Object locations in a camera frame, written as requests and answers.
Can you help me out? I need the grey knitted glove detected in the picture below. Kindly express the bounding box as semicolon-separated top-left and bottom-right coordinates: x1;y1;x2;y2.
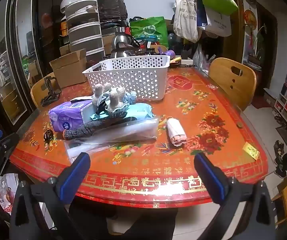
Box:
63;116;131;140

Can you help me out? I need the beige canvas tote bag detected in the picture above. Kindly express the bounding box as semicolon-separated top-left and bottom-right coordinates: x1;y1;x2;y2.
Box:
173;0;201;43

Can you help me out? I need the green shopping bag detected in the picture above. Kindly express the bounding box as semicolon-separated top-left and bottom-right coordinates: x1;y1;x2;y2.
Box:
130;17;168;48

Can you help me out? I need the black hair clip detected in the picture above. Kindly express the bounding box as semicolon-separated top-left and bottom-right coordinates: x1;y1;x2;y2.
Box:
43;130;55;142

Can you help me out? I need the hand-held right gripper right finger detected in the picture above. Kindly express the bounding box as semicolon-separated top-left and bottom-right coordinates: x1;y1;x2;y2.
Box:
193;152;277;240

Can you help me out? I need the crumpled clear plastic bag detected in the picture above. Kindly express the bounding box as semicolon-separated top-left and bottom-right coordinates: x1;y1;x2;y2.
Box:
193;44;210;71

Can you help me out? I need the dark mirrored wardrobe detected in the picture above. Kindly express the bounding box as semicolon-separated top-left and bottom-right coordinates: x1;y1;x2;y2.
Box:
0;0;69;130

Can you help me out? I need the black folding stand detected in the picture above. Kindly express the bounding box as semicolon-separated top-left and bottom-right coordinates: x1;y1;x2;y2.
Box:
41;76;61;107

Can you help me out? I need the white perforated plastic basket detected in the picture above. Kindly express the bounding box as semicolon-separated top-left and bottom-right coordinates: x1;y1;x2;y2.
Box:
82;55;171;101

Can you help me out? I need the black wrapped box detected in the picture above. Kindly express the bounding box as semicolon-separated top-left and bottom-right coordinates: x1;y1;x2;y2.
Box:
95;0;128;22

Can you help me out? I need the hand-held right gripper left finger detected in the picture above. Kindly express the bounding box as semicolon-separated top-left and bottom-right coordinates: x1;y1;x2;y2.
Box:
9;152;91;240

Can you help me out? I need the rolled pink white cloth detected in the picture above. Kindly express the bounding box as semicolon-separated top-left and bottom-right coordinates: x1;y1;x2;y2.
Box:
167;118;186;147

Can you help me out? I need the open cardboard box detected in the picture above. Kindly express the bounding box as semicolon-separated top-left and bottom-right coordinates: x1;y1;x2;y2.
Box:
49;49;88;88

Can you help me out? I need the clear plastic bag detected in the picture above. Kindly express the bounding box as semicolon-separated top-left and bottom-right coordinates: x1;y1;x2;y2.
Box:
193;44;210;71
65;116;157;164

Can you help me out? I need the white paper bag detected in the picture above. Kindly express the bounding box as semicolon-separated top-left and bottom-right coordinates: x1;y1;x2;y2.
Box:
205;5;232;37

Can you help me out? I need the yellow card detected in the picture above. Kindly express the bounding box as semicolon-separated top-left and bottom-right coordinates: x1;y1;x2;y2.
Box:
243;142;259;160

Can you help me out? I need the red floral tablecloth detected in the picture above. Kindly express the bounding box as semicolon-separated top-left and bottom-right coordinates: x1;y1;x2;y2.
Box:
10;66;269;208

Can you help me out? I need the stainless steel kettle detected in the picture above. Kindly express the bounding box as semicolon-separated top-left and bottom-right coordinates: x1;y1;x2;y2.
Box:
110;34;140;58

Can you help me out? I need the wooden chair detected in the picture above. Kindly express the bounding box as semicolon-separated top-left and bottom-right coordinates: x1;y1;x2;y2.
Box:
31;72;61;108
208;57;257;112

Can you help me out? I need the stacked plastic drawer unit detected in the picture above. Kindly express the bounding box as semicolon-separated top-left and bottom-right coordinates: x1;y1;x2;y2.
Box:
65;0;106;63

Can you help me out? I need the beige knitted plush toy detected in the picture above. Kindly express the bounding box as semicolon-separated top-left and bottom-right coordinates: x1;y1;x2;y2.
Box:
92;82;137;113

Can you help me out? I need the white bowl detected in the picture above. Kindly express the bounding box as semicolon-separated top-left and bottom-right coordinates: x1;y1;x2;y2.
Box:
60;0;79;13

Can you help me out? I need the light blue wet wipes pack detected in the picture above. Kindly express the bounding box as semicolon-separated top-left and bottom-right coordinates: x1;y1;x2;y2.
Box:
81;102;154;125

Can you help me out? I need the red white snack packet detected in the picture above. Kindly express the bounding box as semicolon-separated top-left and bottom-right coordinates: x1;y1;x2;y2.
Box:
0;173;19;215

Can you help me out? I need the purple tissue pack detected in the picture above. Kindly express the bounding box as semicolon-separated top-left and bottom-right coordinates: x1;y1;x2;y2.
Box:
49;99;95;132

